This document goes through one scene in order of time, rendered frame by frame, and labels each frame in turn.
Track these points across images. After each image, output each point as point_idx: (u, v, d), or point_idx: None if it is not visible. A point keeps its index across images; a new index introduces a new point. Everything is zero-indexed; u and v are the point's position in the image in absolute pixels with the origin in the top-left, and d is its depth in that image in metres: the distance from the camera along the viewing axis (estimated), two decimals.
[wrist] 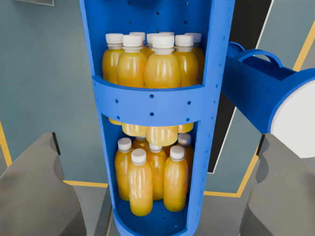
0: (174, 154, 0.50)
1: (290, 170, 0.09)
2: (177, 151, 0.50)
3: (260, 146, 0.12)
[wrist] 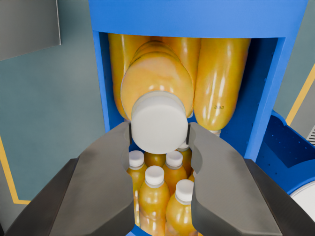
0: None
1: (218, 151, 0.10)
2: None
3: (188, 135, 0.13)
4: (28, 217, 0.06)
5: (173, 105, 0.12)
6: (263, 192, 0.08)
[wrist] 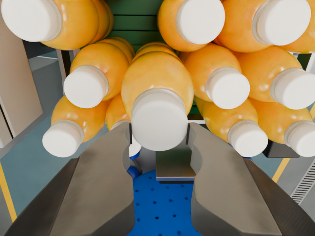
0: None
1: (218, 151, 0.10)
2: None
3: (188, 135, 0.13)
4: (28, 217, 0.06)
5: None
6: (263, 192, 0.08)
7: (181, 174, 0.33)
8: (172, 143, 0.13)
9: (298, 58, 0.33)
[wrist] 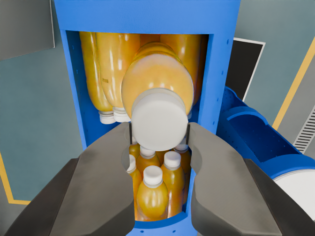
0: None
1: (218, 151, 0.10)
2: None
3: (188, 135, 0.13)
4: (28, 217, 0.06)
5: (127, 120, 0.36)
6: (263, 192, 0.08)
7: None
8: (172, 143, 0.13)
9: None
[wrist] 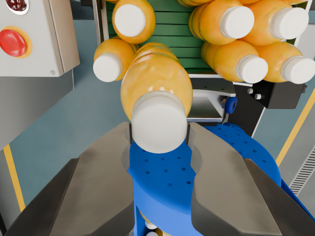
0: None
1: (218, 151, 0.10)
2: None
3: (188, 135, 0.13)
4: (28, 217, 0.06)
5: None
6: (263, 192, 0.08)
7: (195, 116, 0.39)
8: None
9: None
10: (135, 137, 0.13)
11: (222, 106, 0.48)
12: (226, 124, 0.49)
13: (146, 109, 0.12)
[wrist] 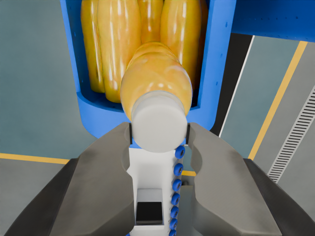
0: None
1: (218, 151, 0.10)
2: None
3: (188, 135, 0.13)
4: (28, 217, 0.06)
5: None
6: (263, 192, 0.08)
7: None
8: None
9: None
10: (135, 137, 0.13)
11: None
12: None
13: (146, 109, 0.12)
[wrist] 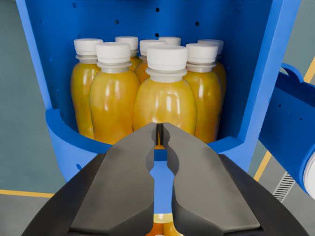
0: None
1: (193, 150, 0.10)
2: None
3: (161, 136, 0.12)
4: (55, 204, 0.07)
5: None
6: (238, 185, 0.08)
7: None
8: None
9: None
10: None
11: None
12: None
13: None
